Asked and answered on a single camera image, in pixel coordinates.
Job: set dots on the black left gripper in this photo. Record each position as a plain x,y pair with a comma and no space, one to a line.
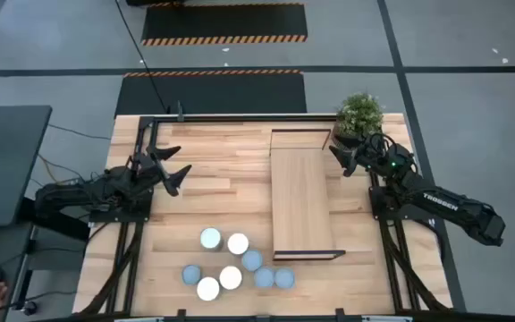
148,172

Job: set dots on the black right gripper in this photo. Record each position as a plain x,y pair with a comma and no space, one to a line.
385,158

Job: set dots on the tall peas can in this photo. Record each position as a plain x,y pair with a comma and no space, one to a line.
210,238

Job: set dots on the tall peaches can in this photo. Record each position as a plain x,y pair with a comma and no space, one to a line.
238,243

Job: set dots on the teal tuna can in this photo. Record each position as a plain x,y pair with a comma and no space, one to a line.
191,274

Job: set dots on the pale can smiling pea pod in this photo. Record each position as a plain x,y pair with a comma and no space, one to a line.
252,260

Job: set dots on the tall corn can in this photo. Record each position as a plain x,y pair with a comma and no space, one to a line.
230,277

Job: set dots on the tall oranges can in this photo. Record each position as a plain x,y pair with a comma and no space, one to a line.
208,289

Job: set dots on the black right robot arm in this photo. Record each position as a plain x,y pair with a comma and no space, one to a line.
454,205

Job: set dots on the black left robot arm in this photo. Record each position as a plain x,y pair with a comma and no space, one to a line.
83,194

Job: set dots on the green potted plant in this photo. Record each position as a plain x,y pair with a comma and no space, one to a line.
360,114

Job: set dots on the black hazard-striped floor mat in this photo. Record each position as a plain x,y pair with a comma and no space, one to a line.
224,22
213,94

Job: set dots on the dark grey desk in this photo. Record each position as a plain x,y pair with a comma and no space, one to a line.
7,170

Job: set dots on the light grey desk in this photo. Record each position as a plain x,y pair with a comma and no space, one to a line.
2,250

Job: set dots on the black aluminium table frame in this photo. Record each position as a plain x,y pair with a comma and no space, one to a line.
239,118

